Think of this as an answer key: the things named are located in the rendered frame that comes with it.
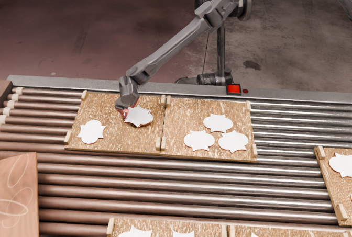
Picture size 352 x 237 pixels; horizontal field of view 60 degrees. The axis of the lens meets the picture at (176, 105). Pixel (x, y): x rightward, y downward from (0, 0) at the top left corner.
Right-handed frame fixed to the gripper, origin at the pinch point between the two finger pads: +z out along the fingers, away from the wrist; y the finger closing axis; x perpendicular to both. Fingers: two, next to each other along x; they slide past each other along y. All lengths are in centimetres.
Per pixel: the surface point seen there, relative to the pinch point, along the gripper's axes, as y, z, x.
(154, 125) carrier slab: 0.3, 3.1, -13.3
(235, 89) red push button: 42, 3, -40
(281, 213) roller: -16, 4, -75
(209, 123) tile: 12.1, 1.9, -36.1
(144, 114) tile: 2.3, 0.2, -7.3
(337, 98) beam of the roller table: 62, 4, -90
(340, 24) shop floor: 333, 93, -107
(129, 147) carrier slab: -15.3, 3.3, -9.6
